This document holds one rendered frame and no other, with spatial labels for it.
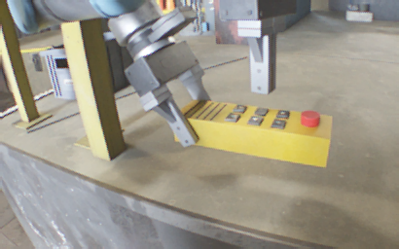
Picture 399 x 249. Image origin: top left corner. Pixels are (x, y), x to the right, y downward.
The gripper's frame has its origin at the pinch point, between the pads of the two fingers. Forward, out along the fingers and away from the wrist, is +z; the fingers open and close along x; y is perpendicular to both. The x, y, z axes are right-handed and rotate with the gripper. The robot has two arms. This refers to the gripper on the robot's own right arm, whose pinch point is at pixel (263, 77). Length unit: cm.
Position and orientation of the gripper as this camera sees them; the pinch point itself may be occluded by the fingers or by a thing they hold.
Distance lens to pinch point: 37.9
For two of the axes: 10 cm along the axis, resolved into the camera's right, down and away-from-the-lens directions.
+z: 0.8, 8.9, 4.4
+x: -6.1, 3.9, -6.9
